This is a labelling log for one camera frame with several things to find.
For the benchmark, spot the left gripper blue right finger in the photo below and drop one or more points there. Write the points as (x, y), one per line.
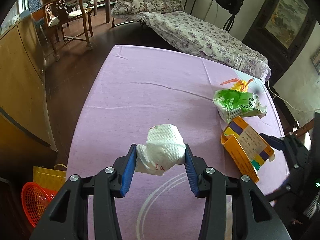
(253, 217)

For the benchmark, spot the gold paper bag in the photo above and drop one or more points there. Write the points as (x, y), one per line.
(51, 179)

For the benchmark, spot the red mesh trash basket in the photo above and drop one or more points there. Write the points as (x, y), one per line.
(35, 200)

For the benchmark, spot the green snack wrapper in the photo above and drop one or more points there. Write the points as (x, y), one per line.
(231, 103)

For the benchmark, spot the orange medicine box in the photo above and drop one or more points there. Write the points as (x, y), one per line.
(246, 147)

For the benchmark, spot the purple table cloth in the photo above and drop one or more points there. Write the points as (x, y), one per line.
(138, 88)

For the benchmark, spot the carved wooden chair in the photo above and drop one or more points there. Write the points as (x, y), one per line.
(55, 15)

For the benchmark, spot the framed landscape painting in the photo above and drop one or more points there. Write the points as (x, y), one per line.
(281, 29)

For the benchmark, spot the folded floral quilt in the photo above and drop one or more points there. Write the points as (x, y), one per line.
(128, 7)

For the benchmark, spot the floral bed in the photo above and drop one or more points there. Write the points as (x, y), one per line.
(197, 37)

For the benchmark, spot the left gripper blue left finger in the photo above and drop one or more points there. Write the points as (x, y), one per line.
(66, 216)

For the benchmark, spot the white tissue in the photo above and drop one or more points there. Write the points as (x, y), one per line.
(163, 149)

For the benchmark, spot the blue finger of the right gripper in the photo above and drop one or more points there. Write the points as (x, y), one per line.
(274, 142)

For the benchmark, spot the wooden cabinet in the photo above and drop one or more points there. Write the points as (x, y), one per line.
(26, 134)

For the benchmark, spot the wooden chair at right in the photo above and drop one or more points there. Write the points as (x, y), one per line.
(301, 131)

